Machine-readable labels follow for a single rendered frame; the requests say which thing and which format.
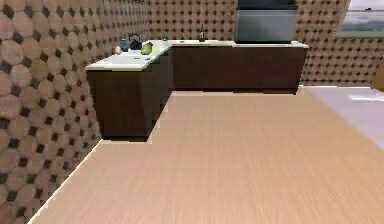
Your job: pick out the dark green bottle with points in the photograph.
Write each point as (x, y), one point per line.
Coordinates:
(201, 34)

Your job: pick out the dark brown kitchen counter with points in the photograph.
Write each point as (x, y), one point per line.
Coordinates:
(233, 66)

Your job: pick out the black kettle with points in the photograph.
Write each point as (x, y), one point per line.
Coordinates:
(135, 43)

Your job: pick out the tan wooden furniture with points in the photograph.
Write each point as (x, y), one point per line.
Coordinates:
(379, 78)

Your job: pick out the pink egg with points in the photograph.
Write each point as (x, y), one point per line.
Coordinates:
(117, 50)

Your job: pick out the window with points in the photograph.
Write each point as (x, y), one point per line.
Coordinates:
(361, 18)

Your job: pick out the small teal cup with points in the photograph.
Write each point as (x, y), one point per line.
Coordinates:
(164, 36)

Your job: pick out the grey range hood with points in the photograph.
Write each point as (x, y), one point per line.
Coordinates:
(265, 25)

